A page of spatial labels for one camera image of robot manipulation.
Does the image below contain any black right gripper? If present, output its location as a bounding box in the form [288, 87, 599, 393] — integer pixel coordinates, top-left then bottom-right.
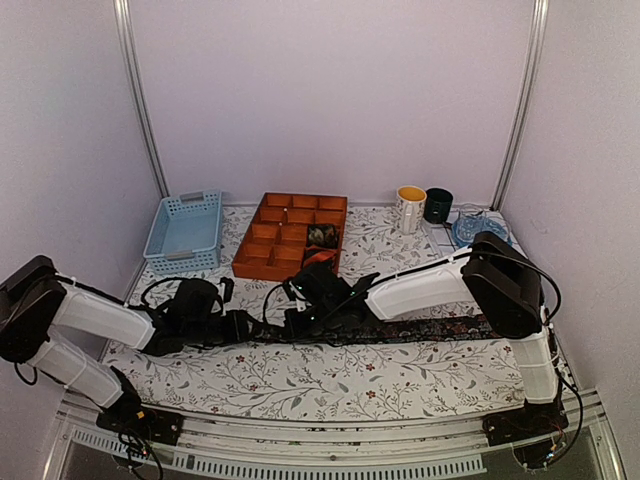
[282, 301, 341, 343]

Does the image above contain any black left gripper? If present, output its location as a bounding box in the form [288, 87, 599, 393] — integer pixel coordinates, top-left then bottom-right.
[184, 309, 263, 348]

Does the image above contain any dark floral necktie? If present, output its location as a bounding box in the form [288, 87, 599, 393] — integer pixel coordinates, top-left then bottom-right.
[250, 314, 499, 346]

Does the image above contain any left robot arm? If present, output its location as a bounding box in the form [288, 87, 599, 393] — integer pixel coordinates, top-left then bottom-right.
[1, 255, 254, 434]

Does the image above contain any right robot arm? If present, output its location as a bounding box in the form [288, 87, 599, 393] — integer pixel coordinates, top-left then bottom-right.
[284, 231, 562, 436]

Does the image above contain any rolled orange striped tie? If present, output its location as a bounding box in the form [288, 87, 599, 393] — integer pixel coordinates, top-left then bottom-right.
[302, 247, 338, 269]

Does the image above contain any rolled olive patterned tie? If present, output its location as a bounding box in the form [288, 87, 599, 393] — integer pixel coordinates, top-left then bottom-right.
[306, 224, 340, 249]

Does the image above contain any orange wooden divider tray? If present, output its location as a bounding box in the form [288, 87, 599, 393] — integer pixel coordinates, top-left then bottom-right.
[232, 192, 348, 282]

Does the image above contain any light blue plastic basket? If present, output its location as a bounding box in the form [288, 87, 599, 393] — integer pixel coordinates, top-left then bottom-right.
[143, 189, 223, 275]

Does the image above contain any white checked dish towel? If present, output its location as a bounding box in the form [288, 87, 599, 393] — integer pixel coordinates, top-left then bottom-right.
[426, 222, 459, 257]

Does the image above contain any white mug yellow inside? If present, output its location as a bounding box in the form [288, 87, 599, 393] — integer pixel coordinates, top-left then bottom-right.
[396, 186, 427, 235]

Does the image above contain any dark green mug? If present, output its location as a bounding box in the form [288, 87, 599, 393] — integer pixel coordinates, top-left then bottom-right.
[423, 187, 453, 224]

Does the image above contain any blue glass tray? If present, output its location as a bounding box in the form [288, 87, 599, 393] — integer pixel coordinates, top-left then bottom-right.
[452, 210, 513, 248]

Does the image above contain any clear drinking glass left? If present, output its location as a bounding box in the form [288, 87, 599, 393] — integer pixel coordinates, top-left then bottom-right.
[454, 204, 485, 247]

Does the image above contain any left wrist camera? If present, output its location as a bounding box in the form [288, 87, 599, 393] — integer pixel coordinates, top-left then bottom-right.
[219, 277, 235, 304]

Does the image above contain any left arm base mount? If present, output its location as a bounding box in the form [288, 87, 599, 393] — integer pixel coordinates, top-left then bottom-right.
[96, 367, 184, 446]

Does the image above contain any aluminium front rail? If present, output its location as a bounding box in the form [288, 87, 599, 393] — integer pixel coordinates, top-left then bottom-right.
[44, 391, 627, 479]

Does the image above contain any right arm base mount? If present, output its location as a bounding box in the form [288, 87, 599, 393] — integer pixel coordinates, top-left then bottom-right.
[482, 399, 569, 446]

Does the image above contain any left aluminium frame post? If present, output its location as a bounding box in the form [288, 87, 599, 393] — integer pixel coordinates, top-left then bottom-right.
[113, 0, 170, 198]

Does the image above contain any aluminium frame post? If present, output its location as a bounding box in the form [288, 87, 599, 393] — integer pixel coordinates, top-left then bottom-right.
[490, 0, 549, 211]
[113, 0, 170, 198]

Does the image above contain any right aluminium frame post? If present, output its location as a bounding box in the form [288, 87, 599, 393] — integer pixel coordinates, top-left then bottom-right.
[490, 0, 549, 211]

